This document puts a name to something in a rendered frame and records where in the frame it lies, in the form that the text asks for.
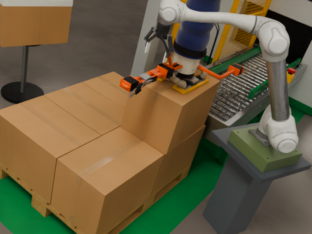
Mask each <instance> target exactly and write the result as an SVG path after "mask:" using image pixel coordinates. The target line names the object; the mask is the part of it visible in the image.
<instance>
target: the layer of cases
mask: <svg viewBox="0 0 312 234"><path fill-rule="evenodd" d="M123 78H124V77H122V76H121V75H119V74H117V73H115V72H114V71H113V72H110V73H107V74H105V75H102V76H99V77H96V78H93V79H90V80H87V81H84V82H81V83H78V84H75V85H72V86H69V87H66V88H63V89H60V90H57V91H54V92H51V93H48V94H45V95H43V96H40V97H36V98H33V99H30V100H27V101H24V102H22V103H19V104H15V105H12V106H9V107H6V108H4V109H1V110H0V163H2V164H3V165H4V166H5V167H6V168H7V169H9V170H10V171H11V172H12V173H13V174H15V175H16V176H17V177H18V178H19V179H20V180H21V181H22V182H24V183H25V184H26V185H27V186H28V187H30V188H31V189H32V190H33V191H34V192H36V193H37V194H38V195H39V196H40V197H42V198H43V199H44V200H45V201H46V202H47V203H49V204H50V205H51V206H52V207H53V208H55V209H56V210H57V211H58V212H59V213H61V214H62V215H63V216H64V217H65V218H66V219H67V220H69V221H70V222H71V223H72V224H73V225H74V226H76V227H77V228H78V229H79V230H80V231H82V232H83V233H84V234H104V233H106V232H107V231H108V230H109V229H110V228H112V227H113V226H114V225H116V224H117V223H118V222H119V221H121V220H122V219H123V218H124V217H125V216H127V215H128V214H129V213H130V212H131V211H133V210H134V209H135V208H137V207H138V206H139V205H140V204H142V203H143V202H144V201H145V200H147V199H148V198H149V197H150V196H152V195H153V194H154V193H155V192H156V191H158V190H159V189H160V188H161V187H163V186H164V185H165V184H166V183H168V182H169V181H170V180H171V179H173V178H174V177H175V176H176V175H178V174H179V173H180V172H181V171H183V170H184V169H185V168H186V167H188V166H189V165H190V164H191V163H192V161H193V158H194V156H195V153H196V150H197V148H198V145H199V142H200V140H201V137H202V135H203V132H204V130H205V127H206V125H203V126H202V127H200V128H199V129H198V130H196V131H195V132H194V133H193V134H192V135H190V136H189V137H188V138H186V139H185V140H184V141H183V142H182V143H180V144H179V145H178V146H176V147H175V148H174V149H173V150H172V151H170V152H169V153H168V154H164V153H162V152H160V151H159V150H157V149H155V148H154V147H152V146H151V145H149V144H147V143H146V142H144V141H142V140H141V139H139V138H138V137H136V136H134V135H133V134H131V133H129V132H128V131H126V130H124V129H123V128H121V123H122V119H123V115H124V110H125V106H126V102H127V98H128V94H129V92H128V91H126V90H125V89H123V88H122V87H120V86H119V85H120V81H121V79H123Z"/></svg>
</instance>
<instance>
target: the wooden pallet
mask: <svg viewBox="0 0 312 234"><path fill-rule="evenodd" d="M190 167H191V164H190V165H189V166H188V167H186V168H185V169H184V170H183V171H181V172H180V173H179V174H178V175H176V176H175V177H174V178H173V179H171V180H170V181H169V182H168V183H166V184H165V185H164V186H163V187H161V188H160V189H159V190H158V191H156V192H155V193H154V194H153V195H152V196H150V197H149V198H148V199H147V200H145V201H144V202H143V203H142V204H140V205H139V206H138V207H137V208H135V209H134V210H133V211H131V212H130V213H129V214H128V215H127V216H125V217H124V218H123V219H122V220H121V221H119V222H118V223H117V224H116V225H114V226H113V227H112V228H110V229H109V230H108V231H107V232H106V233H104V234H118V233H120V232H121V231H122V230H123V229H125V228H126V227H127V226H128V225H129V224H131V223H132V222H133V221H134V220H135V219H136V218H137V217H139V216H140V215H141V214H142V213H143V212H145V211H146V210H147V209H148V208H149V207H151V206H152V205H153V204H154V203H155V202H157V201H158V200H159V199H160V198H161V197H163V196H164V195H165V194H166V193H167V192H169V191H170V190H171V189H172V188H173V187H174V186H175V185H177V184H178V183H179V182H180V181H181V180H183V179H184V178H185V177H186V176H187V175H188V172H189V169H190ZM8 176H11V177H12V178H13V179H14V180H15V181H16V182H17V183H18V184H20V185H21V186H22V187H23V188H24V189H25V190H27V191H28V192H29V193H30V194H31V195H32V203H31V206H32V207H34V208H35V209H36V210H37V211H38V212H39V213H40V214H42V215H43V216H44V217H47V216H48V215H50V214H51V213H54V214H55V215H56V216H57V217H58V218H59V219H60V220H62V221H63V222H64V223H65V224H66V225H68V226H69V227H70V228H71V229H72V230H73V231H75V232H76V233H77V234H84V233H83V232H82V231H80V230H79V229H78V228H77V227H76V226H74V225H73V224H72V223H71V222H70V221H69V220H67V219H66V218H65V217H64V216H63V215H62V214H61V213H59V212H58V211H57V210H56V209H55V208H53V207H52V206H51V205H50V204H49V203H47V202H46V201H45V200H44V199H43V198H42V197H40V196H39V195H38V194H37V193H36V192H34V191H33V190H32V189H31V188H30V187H28V186H27V185H26V184H25V183H24V182H22V181H21V180H20V179H19V178H18V177H17V176H16V175H15V174H13V173H12V172H11V171H10V170H9V169H7V168H6V167H5V166H4V165H3V164H2V163H0V179H4V178H6V177H8Z"/></svg>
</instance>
